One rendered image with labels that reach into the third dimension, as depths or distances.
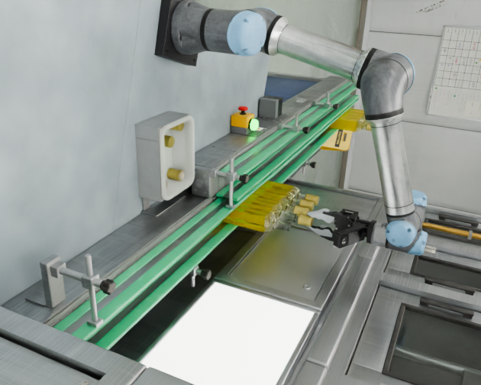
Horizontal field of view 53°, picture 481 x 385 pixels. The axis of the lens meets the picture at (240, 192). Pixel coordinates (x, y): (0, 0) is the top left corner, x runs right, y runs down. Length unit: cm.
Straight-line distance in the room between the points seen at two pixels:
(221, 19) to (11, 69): 58
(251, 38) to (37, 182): 67
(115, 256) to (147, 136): 34
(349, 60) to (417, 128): 613
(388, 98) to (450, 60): 604
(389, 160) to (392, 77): 20
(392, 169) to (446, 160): 630
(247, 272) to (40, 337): 87
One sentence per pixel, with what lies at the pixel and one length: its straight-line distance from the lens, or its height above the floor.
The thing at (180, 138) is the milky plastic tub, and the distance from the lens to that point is 151.
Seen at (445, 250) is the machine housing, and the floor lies 161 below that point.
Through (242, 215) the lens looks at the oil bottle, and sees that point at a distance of 157.
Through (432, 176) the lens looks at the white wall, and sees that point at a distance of 770.
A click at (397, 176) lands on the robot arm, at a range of 132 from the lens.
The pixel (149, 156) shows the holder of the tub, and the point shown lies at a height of 79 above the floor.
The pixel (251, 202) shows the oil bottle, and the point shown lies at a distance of 163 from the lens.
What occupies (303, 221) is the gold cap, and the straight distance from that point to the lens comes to 158.
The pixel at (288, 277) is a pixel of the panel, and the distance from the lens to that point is 153.
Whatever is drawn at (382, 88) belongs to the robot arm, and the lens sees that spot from 127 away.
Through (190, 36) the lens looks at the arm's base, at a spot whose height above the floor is 84.
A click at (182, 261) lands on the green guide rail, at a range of 142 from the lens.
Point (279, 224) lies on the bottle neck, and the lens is 155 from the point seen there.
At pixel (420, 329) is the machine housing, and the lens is 151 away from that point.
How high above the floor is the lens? 156
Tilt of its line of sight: 22 degrees down
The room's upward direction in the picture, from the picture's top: 103 degrees clockwise
